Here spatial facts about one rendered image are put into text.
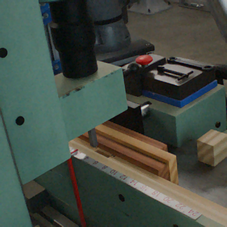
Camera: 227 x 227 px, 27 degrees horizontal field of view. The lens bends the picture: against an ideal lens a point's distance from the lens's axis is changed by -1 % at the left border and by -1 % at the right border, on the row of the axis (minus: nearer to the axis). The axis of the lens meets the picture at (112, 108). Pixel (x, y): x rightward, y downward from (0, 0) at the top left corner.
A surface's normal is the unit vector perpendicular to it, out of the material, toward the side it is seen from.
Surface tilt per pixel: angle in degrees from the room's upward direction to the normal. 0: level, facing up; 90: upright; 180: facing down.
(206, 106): 90
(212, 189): 0
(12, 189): 90
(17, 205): 90
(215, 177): 0
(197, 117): 90
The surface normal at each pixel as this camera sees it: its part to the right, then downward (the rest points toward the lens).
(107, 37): 0.09, 0.15
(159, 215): -0.73, 0.40
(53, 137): 0.66, 0.26
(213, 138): -0.14, -0.88
